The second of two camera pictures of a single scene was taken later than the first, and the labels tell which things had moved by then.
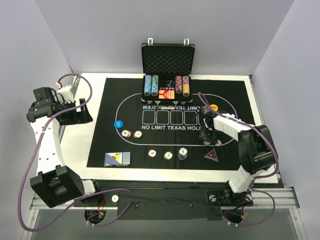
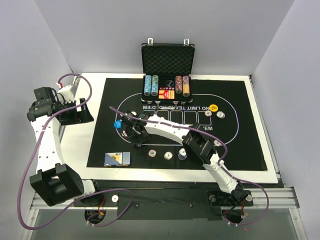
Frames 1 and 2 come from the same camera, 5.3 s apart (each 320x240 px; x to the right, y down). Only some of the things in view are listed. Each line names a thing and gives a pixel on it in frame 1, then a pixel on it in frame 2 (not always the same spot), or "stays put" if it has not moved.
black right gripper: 208,133 -> 135,130
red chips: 126,133 stays put
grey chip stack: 168,155 stays put
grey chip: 219,143 stays put
